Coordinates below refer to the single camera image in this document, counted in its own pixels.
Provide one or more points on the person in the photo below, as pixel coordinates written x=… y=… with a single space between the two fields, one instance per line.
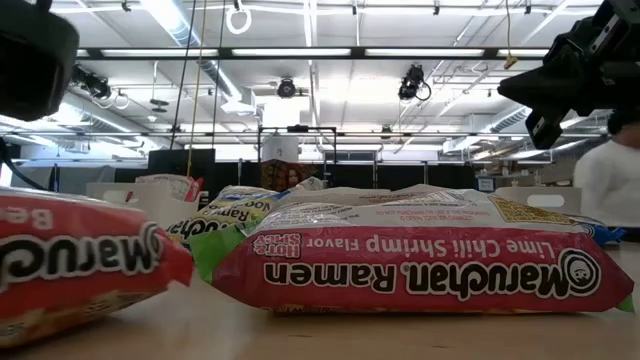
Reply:
x=610 y=185

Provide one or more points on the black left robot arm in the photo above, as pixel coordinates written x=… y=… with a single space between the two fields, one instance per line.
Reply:
x=30 y=60

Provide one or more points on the black ceiling camera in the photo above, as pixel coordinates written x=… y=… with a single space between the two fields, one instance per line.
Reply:
x=286 y=87
x=92 y=85
x=412 y=82

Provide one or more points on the black partition panel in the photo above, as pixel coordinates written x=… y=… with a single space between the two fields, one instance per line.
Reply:
x=175 y=160

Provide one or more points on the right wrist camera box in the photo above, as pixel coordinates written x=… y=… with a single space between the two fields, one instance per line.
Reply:
x=545 y=127

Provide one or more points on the white plastic bin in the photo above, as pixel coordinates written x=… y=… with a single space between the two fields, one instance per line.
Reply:
x=510 y=200
x=150 y=210

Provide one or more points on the yellow hanging tag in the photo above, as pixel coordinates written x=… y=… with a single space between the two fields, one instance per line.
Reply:
x=510 y=62

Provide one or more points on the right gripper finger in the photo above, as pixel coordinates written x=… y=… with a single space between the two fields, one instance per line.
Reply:
x=525 y=90

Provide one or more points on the silver ventilation duct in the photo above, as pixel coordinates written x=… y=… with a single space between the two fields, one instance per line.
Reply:
x=200 y=50

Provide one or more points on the pink green Maruchan ramen pack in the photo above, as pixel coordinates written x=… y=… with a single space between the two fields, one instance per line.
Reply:
x=425 y=260
x=225 y=215

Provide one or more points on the black metal frame stand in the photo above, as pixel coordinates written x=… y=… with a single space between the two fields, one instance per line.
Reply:
x=297 y=128

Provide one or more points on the black overhead light bar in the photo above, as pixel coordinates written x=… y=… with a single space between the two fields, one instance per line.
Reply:
x=225 y=52

